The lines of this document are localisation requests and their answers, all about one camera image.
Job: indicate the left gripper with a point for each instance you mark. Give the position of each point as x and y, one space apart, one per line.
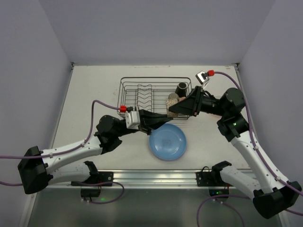
142 121

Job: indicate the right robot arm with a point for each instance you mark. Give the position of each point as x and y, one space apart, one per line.
271 191

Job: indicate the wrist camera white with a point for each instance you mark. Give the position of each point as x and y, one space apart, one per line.
204 77
132 119

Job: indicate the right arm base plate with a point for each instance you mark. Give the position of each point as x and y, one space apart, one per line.
209 177

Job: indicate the black cup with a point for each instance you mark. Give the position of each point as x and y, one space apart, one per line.
181 89

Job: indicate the aluminium rail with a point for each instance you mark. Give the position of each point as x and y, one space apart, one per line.
154 178

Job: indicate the grey-green cup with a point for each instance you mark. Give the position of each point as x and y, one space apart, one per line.
173 96

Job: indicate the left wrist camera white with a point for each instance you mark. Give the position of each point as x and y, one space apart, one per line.
132 119

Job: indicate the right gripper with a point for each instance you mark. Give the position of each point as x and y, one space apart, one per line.
197 102

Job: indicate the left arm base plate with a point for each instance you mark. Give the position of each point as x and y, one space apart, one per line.
103 178

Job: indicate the blue plate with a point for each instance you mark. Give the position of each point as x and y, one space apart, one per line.
168 142

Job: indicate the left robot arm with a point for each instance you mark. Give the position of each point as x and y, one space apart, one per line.
41 168

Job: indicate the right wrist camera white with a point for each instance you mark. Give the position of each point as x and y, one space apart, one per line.
204 77

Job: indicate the black wire dish rack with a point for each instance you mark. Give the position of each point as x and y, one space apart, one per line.
149 93

